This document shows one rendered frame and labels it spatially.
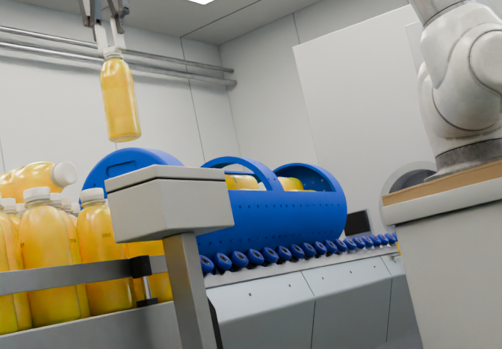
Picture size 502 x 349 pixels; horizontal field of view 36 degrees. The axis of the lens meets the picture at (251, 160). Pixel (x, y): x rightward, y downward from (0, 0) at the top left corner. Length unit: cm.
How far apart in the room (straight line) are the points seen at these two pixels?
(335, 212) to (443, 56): 89
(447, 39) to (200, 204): 56
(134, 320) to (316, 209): 99
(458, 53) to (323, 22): 608
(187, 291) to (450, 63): 62
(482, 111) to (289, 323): 72
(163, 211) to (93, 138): 527
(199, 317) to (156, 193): 21
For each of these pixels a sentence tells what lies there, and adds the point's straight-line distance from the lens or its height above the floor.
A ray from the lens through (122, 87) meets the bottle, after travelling 168.
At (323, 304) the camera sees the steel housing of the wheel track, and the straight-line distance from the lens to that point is 205.
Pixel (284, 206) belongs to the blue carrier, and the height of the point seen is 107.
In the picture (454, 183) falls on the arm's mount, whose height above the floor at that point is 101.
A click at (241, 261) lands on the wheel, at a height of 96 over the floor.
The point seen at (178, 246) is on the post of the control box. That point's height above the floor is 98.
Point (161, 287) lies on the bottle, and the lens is 136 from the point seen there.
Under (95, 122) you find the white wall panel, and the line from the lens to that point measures 647.
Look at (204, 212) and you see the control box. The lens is 124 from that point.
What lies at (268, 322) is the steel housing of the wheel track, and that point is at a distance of 178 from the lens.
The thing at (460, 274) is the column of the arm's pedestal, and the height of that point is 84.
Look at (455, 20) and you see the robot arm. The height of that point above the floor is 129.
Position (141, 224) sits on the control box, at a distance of 117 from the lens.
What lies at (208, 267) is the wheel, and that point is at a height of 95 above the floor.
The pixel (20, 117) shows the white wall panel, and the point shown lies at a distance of 598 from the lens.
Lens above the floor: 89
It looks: 9 degrees up
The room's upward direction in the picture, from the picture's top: 12 degrees counter-clockwise
